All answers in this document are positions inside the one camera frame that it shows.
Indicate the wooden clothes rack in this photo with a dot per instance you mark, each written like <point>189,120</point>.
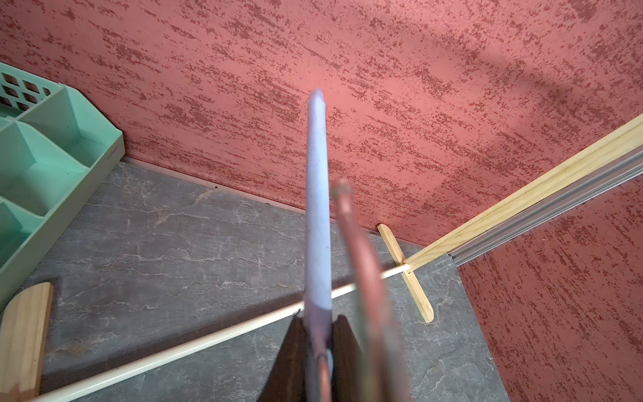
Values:
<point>622,141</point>

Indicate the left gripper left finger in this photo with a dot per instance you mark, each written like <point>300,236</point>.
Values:
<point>286,381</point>

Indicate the green plastic file organizer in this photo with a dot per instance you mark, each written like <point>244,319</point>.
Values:
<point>56,150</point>

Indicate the right corner aluminium profile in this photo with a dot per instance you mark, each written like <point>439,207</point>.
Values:
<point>598,182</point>

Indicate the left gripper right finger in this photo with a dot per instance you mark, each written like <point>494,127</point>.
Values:
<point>348,381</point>

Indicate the light blue clothes hanger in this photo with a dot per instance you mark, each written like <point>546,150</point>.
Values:
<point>382,370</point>

